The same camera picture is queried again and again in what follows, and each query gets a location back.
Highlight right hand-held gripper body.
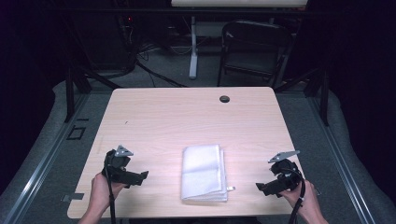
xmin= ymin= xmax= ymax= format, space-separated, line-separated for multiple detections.
xmin=264 ymin=150 xmax=304 ymax=195

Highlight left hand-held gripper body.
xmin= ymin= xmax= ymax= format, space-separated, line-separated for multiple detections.
xmin=102 ymin=145 xmax=142 ymax=185

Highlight white mesh cloth bag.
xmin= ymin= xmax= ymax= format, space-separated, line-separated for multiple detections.
xmin=180 ymin=144 xmax=236 ymax=203

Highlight person's left hand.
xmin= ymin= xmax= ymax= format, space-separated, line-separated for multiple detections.
xmin=89 ymin=172 xmax=129 ymax=217

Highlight person's right hand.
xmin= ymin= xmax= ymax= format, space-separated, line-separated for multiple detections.
xmin=277 ymin=179 xmax=319 ymax=218

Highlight black tape floor square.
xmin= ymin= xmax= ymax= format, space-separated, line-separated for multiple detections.
xmin=65 ymin=124 xmax=87 ymax=141

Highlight white desk leg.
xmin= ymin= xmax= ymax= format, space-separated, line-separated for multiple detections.
xmin=188 ymin=15 xmax=200 ymax=80

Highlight black folding chair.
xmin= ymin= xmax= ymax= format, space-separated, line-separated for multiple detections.
xmin=217 ymin=20 xmax=294 ymax=90

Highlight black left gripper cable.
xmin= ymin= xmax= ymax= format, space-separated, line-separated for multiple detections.
xmin=104 ymin=153 xmax=118 ymax=224

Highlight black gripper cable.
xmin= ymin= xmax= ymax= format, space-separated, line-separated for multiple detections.
xmin=288 ymin=169 xmax=307 ymax=224
xmin=104 ymin=153 xmax=118 ymax=224

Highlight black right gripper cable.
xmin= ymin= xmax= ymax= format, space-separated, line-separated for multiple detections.
xmin=288 ymin=169 xmax=307 ymax=224

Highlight aluminium floor rail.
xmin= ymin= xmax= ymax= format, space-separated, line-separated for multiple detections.
xmin=0 ymin=92 xmax=92 ymax=224
xmin=305 ymin=92 xmax=378 ymax=224

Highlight black metal frame stand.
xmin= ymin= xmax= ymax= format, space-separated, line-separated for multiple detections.
xmin=274 ymin=65 xmax=331 ymax=127
xmin=63 ymin=63 xmax=123 ymax=124

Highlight black floor cable bundle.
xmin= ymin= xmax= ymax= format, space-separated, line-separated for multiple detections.
xmin=115 ymin=17 xmax=189 ymax=89

